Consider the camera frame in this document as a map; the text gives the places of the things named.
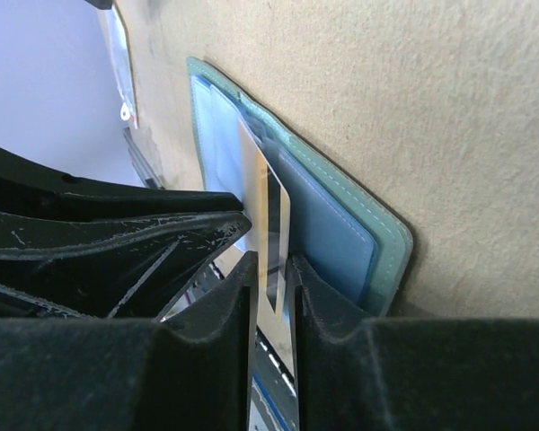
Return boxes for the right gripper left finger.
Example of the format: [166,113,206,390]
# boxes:
[0,251,258,430]

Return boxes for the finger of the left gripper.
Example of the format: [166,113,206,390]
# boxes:
[0,148,243,211]
[0,188,251,319]

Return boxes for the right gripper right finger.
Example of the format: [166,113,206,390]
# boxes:
[287,255,539,430]

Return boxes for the green card holder wallet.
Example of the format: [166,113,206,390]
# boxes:
[187,57,413,317]

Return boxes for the silver striped wallet card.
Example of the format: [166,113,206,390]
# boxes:
[238,119,294,373]

